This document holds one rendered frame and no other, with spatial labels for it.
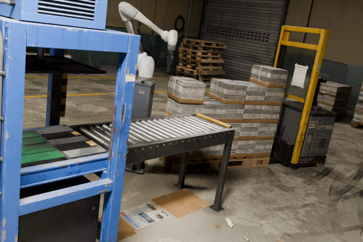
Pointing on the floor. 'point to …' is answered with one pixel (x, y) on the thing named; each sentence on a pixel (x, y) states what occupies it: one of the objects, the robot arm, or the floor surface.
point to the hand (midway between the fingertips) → (168, 68)
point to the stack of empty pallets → (192, 63)
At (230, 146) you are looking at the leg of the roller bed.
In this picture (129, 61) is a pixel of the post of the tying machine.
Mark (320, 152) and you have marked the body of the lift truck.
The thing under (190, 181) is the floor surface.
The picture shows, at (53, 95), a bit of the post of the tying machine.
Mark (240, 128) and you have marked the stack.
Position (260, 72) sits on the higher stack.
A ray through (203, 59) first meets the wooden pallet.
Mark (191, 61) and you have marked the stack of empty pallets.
